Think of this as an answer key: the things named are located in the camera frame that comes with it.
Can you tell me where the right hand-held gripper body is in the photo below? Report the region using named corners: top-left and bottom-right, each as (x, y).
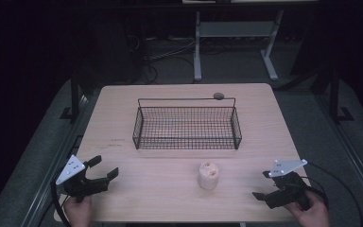
top-left (262, 158), bottom-right (314, 212)

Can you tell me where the black metal post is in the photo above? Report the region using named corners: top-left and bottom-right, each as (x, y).
top-left (70, 67), bottom-right (81, 123)
top-left (328, 66), bottom-right (341, 125)

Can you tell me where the person's right hand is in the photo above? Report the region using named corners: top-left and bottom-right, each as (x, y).
top-left (283, 190), bottom-right (331, 227)

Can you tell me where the bundle of floor cables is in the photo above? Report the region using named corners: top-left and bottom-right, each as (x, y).
top-left (143, 35), bottom-right (200, 64)

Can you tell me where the grey metal stand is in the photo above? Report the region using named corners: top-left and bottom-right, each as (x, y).
top-left (193, 9), bottom-right (285, 82)

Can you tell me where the person's left hand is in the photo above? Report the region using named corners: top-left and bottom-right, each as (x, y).
top-left (62, 195), bottom-right (94, 227)

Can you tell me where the beige lotus root piece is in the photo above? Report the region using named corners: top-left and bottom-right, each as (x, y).
top-left (197, 161), bottom-right (220, 191)

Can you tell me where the black wire basket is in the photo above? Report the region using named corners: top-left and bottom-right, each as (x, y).
top-left (131, 96), bottom-right (243, 151)

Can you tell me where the black cable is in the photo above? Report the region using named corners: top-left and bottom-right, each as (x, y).
top-left (50, 176), bottom-right (74, 227)
top-left (301, 162), bottom-right (363, 227)

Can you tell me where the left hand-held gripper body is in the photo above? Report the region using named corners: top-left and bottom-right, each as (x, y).
top-left (55, 154), bottom-right (112, 203)

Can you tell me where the aluminium rail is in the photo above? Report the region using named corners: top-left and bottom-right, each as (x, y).
top-left (21, 94), bottom-right (92, 227)
top-left (314, 93), bottom-right (363, 210)

